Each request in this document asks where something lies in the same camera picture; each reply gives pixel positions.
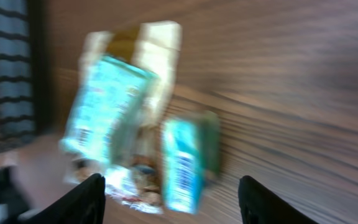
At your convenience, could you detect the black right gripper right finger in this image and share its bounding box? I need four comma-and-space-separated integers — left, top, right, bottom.
238, 175, 317, 224

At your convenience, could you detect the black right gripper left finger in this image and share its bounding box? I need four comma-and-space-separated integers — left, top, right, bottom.
19, 174, 106, 224

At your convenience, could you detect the brown patterned snack packet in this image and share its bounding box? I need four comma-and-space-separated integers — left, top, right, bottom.
64, 152, 163, 215

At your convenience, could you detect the green white tissue pack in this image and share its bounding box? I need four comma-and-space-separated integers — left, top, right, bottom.
161, 111, 221, 214

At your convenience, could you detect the teal white snack packet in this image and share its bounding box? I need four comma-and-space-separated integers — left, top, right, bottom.
60, 54, 157, 164

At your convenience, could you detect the beige brown paper pouch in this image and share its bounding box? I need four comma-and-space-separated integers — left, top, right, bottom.
79, 21, 182, 128

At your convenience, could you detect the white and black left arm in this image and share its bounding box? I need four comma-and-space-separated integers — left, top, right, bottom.
0, 166, 30, 223

